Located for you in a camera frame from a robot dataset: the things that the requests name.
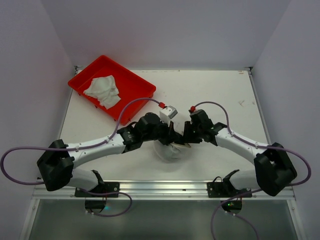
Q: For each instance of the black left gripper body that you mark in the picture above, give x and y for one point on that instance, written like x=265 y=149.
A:
x=171 y=134

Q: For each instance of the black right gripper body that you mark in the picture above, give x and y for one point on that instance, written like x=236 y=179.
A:
x=189 y=132

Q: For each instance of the pale green bra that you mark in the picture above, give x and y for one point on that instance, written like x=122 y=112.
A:
x=104 y=90

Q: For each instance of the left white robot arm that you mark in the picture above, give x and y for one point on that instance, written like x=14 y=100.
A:
x=59 y=165

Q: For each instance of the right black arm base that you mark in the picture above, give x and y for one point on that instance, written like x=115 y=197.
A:
x=222 y=188

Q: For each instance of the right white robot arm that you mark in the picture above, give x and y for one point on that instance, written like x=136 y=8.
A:
x=273 y=169

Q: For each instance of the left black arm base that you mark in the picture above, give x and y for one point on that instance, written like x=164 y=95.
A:
x=102 y=189

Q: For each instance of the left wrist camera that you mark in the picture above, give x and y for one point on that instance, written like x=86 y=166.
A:
x=167 y=114

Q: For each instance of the aluminium mounting rail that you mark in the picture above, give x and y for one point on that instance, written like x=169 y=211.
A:
x=142 y=190

